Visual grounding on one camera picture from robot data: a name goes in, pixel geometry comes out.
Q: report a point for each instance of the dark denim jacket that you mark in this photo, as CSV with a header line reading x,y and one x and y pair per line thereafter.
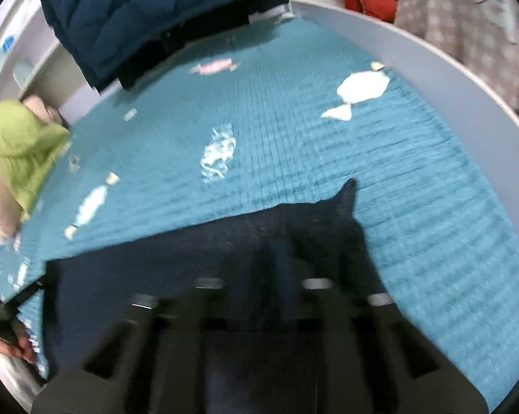
x,y
156,263

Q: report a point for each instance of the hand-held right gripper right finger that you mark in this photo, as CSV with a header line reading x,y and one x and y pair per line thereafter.
x,y
324,299

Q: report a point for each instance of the person's left hand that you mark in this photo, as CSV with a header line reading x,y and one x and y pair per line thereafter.
x,y
16,346

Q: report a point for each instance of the navy puffer jacket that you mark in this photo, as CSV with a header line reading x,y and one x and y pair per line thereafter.
x,y
134,8

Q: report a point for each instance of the white shelf unit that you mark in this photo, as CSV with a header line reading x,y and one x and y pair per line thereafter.
x,y
22,51

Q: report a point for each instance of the grey patterned cloth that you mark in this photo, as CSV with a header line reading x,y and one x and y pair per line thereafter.
x,y
471,30

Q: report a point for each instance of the person in green shirt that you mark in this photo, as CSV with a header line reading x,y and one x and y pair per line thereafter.
x,y
18,146

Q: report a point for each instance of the black garment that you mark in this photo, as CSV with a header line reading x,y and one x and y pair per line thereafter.
x,y
156,54

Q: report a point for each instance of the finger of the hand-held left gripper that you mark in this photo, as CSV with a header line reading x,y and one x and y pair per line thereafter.
x,y
22,296

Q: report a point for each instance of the teal candy print bedspread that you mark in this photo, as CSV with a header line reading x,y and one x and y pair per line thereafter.
x,y
285,138

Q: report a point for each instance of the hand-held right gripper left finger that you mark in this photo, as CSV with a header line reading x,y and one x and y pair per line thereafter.
x,y
225,297

